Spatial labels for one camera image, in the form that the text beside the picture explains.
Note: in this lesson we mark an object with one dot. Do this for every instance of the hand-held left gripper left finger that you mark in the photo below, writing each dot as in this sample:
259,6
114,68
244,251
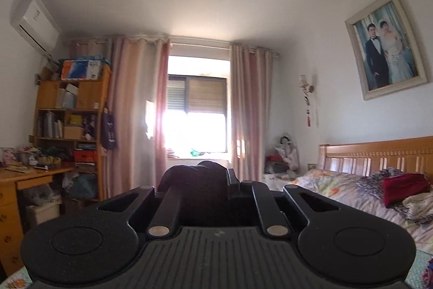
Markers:
165,211

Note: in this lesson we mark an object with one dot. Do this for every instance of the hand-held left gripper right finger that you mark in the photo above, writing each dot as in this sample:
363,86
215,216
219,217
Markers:
267,208

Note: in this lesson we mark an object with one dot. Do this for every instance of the black pants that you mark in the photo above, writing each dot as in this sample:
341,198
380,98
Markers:
203,187

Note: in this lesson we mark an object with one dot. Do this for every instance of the patterned folded clothes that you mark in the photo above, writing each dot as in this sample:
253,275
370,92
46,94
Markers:
419,207

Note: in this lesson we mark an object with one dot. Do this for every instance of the cluttered pile with fan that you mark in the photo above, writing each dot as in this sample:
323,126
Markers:
282,155

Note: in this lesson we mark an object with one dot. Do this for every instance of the blue bag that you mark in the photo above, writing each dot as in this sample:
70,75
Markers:
83,187

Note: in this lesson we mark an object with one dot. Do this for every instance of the red box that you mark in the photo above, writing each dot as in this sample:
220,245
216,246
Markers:
85,156

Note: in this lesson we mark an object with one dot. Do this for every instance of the navy tote bag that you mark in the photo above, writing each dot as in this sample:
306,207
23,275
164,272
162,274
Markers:
110,130

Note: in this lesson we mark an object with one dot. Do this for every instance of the pink curtain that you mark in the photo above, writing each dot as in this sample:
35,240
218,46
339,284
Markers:
135,113
250,106

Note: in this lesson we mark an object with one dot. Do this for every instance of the red tassel ornament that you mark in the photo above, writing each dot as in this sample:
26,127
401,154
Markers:
308,113

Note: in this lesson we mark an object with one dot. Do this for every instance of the wooden headboard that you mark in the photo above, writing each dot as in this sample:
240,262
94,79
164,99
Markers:
372,153

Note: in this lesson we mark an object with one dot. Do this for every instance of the window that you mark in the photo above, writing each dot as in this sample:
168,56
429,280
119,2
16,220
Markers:
199,96

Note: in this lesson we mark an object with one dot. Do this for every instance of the white storage bin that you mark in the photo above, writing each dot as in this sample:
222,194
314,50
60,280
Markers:
42,216

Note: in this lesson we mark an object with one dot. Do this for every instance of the red cloth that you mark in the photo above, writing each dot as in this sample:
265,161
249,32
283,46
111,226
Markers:
406,189

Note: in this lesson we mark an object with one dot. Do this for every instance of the wooden bookshelf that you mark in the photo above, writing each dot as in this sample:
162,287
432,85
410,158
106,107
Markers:
50,126

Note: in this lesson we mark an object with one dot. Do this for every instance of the wooden desk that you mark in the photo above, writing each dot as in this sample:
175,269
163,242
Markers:
13,207

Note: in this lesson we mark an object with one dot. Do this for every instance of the blue white package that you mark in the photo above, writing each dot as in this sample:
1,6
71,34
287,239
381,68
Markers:
81,69

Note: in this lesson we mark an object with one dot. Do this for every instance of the green quilted bedspread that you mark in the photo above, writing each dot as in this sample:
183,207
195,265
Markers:
13,277

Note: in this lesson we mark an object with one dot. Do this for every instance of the framed wedding photo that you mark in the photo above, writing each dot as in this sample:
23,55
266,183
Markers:
385,48

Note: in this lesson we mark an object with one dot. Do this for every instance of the white air conditioner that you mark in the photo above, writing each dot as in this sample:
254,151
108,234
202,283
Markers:
32,23

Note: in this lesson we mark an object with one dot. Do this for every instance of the wall lamp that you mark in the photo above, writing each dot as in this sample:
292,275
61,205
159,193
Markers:
306,84

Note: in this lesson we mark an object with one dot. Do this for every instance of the small photo frame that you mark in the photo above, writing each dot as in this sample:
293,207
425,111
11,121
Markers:
6,157

